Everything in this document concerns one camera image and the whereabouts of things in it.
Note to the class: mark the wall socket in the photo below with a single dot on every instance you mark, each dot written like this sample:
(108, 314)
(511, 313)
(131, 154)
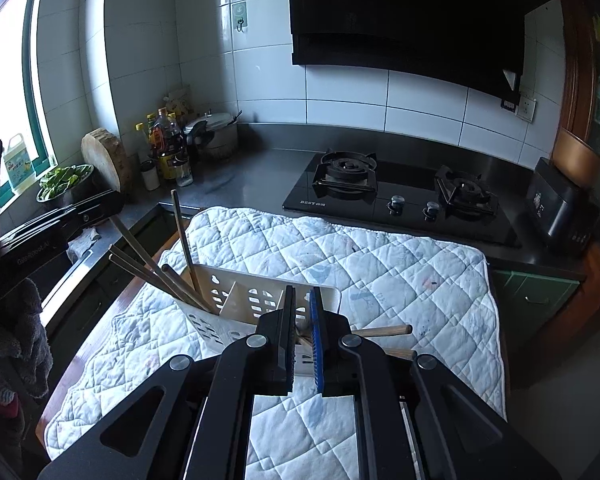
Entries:
(522, 107)

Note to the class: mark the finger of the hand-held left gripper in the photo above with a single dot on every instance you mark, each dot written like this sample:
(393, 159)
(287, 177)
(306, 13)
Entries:
(80, 215)

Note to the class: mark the white plastic utensil holder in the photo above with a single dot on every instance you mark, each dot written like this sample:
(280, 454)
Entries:
(210, 330)

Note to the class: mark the slanted slim wooden chopstick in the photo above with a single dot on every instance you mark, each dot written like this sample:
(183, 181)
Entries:
(390, 330)

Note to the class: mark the crumpled white rag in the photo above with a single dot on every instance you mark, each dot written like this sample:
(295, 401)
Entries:
(82, 245)

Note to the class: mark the round wooden cutting board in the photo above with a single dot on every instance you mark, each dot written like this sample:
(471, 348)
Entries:
(105, 160)

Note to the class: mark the steel pot with lid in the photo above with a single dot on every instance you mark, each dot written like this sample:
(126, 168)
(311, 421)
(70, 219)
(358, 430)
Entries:
(215, 135)

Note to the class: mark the white quilted cloth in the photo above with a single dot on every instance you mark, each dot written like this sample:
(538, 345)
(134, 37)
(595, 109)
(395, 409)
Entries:
(380, 270)

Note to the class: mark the white detergent jug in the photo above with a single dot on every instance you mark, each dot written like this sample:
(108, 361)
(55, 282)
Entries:
(19, 165)

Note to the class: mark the bunch of light wooden chopsticks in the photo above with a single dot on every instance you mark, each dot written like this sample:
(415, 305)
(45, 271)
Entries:
(130, 260)

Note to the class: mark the wall hook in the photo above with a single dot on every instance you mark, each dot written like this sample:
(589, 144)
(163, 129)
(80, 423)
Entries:
(239, 15)

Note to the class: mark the green base cabinet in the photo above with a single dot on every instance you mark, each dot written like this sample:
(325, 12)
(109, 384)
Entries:
(535, 310)

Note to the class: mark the black gas stove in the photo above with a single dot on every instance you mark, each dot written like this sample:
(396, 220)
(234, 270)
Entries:
(400, 200)

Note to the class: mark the yellow cap oil bottle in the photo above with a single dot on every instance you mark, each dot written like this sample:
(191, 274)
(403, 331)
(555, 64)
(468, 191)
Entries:
(141, 140)

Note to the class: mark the small white jar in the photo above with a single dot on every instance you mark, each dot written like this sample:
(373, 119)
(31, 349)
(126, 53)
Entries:
(150, 176)

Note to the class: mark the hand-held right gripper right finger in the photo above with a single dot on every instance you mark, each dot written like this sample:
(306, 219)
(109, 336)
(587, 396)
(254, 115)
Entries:
(316, 345)

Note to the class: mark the black countertop appliance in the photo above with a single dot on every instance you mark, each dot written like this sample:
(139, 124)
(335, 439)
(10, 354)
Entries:
(560, 210)

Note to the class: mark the dark thick wooden chopstick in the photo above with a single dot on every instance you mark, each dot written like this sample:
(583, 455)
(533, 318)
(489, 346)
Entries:
(185, 287)

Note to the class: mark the green framed window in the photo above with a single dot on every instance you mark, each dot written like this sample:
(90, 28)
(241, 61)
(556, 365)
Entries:
(5, 85)

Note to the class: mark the bowl of green vegetables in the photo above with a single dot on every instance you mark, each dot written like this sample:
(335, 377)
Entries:
(65, 182)

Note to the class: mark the dark sauce bottle yellow label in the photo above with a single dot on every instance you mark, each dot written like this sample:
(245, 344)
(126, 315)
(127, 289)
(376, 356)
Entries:
(170, 155)

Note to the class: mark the small glass jar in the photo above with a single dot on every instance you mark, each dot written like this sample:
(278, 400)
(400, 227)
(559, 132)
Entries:
(184, 174)

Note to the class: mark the tall upright wooden chopstick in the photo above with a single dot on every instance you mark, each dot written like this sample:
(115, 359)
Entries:
(185, 240)

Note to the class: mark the black range hood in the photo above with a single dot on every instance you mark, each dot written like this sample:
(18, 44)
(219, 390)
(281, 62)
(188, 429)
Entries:
(405, 20)

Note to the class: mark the wooden glass door cabinet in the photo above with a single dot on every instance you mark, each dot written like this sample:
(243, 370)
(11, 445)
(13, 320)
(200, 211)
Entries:
(587, 85)

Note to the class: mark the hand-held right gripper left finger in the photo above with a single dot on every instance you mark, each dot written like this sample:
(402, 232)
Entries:
(290, 340)

